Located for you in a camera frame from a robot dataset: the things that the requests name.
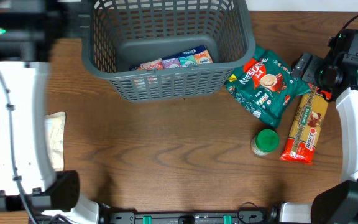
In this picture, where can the grey plastic basket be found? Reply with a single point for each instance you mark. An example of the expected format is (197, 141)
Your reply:
(124, 34)

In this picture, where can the green lid jar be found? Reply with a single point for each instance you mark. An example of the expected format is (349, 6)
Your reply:
(265, 142)

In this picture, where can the spaghetti pasta packet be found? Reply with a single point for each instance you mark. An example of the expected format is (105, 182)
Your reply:
(306, 128)

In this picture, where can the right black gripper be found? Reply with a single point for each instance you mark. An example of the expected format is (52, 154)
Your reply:
(307, 74)

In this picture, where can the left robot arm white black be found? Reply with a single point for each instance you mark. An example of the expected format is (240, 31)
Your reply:
(28, 30)

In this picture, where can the colourful tissue multipack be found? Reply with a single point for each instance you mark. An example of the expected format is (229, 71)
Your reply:
(189, 58)

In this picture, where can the beige clear plastic bag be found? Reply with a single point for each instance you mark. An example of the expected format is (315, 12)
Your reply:
(54, 129)

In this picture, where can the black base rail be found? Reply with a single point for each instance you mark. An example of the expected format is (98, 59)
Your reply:
(251, 215)

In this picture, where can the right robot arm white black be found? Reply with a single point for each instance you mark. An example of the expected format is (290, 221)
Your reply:
(336, 74)

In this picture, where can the green Nescafe coffee bag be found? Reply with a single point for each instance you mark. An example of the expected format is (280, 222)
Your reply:
(264, 86)

